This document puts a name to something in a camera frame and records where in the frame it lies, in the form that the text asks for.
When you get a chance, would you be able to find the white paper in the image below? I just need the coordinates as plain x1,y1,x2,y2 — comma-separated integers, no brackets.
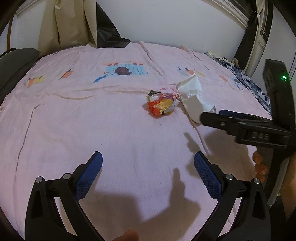
177,74,216,124

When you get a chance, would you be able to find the dark grey pillow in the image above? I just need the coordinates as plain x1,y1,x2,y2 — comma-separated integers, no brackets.
0,48,40,104

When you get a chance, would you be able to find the person's left hand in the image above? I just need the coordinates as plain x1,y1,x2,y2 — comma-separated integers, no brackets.
112,229,139,241

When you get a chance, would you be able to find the beige curtain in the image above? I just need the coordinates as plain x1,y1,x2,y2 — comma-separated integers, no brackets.
16,0,98,56

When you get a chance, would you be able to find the pink bed sheet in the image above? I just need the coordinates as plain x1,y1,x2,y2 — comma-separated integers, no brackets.
1,42,269,240

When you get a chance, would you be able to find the orange yellow crumpled wrapper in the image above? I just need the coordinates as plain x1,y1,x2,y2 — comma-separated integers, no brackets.
147,86,181,117

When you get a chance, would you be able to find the blue checked blanket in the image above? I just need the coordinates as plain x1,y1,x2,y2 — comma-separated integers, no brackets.
205,52,271,116

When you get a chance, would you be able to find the person's right hand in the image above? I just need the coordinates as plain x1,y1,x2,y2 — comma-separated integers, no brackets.
252,151,268,183

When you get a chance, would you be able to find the black bag on bed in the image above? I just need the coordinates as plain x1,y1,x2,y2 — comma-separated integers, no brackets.
96,3,130,48

